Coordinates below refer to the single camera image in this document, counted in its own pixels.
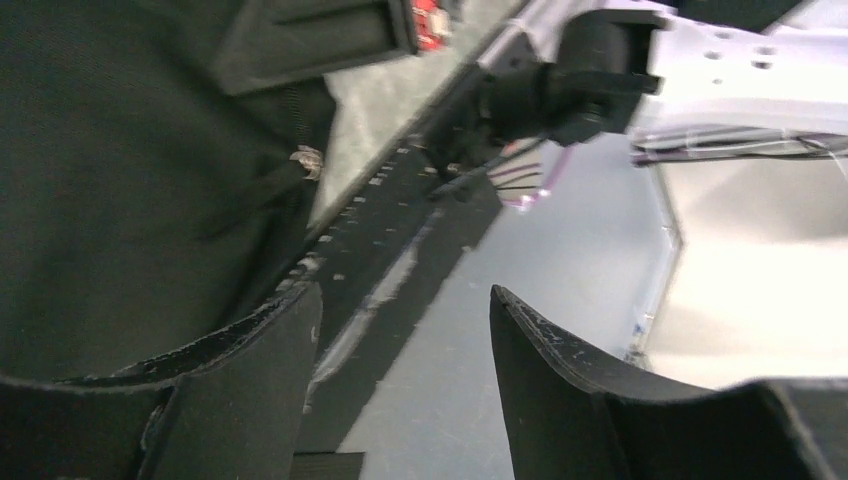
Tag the black student backpack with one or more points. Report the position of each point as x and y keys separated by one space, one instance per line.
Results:
x=142 y=207

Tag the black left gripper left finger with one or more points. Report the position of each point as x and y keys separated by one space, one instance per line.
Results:
x=226 y=406

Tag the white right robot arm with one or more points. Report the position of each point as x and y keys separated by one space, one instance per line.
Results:
x=634 y=67

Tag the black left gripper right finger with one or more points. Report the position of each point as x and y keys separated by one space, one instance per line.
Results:
x=573 y=411

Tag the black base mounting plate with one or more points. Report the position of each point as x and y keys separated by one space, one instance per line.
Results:
x=384 y=257

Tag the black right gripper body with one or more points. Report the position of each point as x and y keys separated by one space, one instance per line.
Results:
x=273 y=43

